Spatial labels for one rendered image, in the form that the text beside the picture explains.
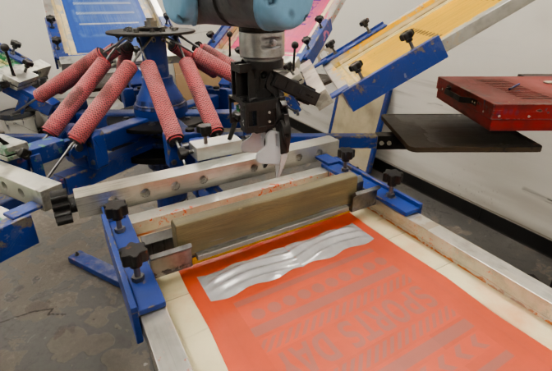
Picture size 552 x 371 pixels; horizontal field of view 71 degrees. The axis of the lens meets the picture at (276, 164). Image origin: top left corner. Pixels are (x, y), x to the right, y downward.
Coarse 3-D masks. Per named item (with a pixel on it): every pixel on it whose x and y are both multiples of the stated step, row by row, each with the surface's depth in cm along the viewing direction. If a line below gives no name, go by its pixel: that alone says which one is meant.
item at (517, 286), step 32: (224, 192) 91; (256, 192) 92; (160, 224) 82; (416, 224) 79; (448, 256) 73; (480, 256) 69; (512, 288) 63; (544, 288) 61; (160, 320) 55; (160, 352) 50
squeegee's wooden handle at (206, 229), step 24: (288, 192) 76; (312, 192) 79; (336, 192) 82; (192, 216) 68; (216, 216) 69; (240, 216) 71; (264, 216) 74; (288, 216) 78; (192, 240) 68; (216, 240) 71
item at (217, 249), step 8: (336, 208) 83; (344, 208) 84; (312, 216) 81; (320, 216) 81; (328, 216) 82; (288, 224) 78; (296, 224) 78; (304, 224) 79; (264, 232) 75; (272, 232) 75; (280, 232) 76; (232, 240) 72; (240, 240) 72; (248, 240) 73; (256, 240) 74; (216, 248) 70; (224, 248) 71; (232, 248) 72; (200, 256) 68; (208, 256) 69
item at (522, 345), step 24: (288, 240) 79; (384, 240) 79; (312, 264) 72; (408, 264) 72; (432, 288) 66; (456, 288) 66; (456, 312) 61; (480, 312) 61; (504, 336) 57; (528, 336) 57; (528, 360) 53
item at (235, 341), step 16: (272, 240) 79; (224, 256) 75; (240, 256) 75; (256, 256) 75; (192, 272) 70; (208, 272) 70; (288, 272) 70; (304, 272) 70; (192, 288) 66; (256, 288) 66; (208, 304) 63; (224, 304) 63; (208, 320) 60; (224, 320) 60; (240, 320) 60; (224, 336) 57; (240, 336) 57; (224, 352) 55; (240, 352) 55; (256, 352) 55; (240, 368) 52; (256, 368) 52; (272, 368) 52
